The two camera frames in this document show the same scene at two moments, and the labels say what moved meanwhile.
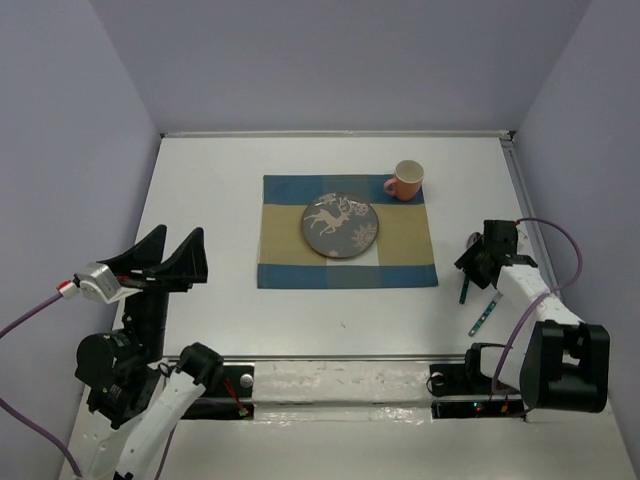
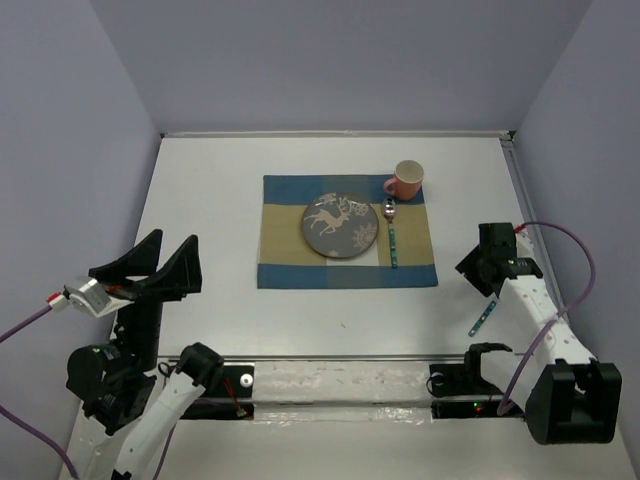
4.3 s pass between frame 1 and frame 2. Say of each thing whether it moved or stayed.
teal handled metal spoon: moved
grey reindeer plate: stayed
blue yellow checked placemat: stayed
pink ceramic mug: stayed
